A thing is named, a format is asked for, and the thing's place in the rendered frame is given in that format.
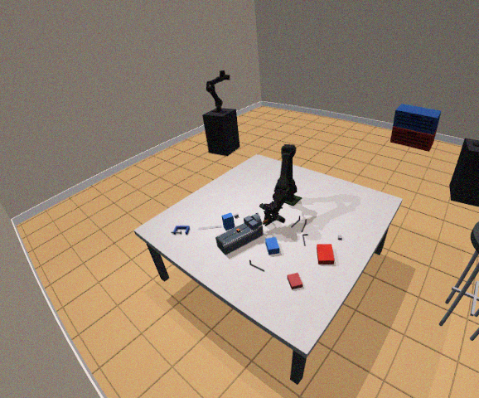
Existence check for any blue rectangular block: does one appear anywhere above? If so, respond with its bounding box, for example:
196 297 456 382
222 213 235 231

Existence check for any blue cube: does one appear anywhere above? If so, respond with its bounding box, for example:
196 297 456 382
265 237 279 255

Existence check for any red rectangular block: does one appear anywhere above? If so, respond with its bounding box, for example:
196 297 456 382
287 272 302 289
317 244 334 265

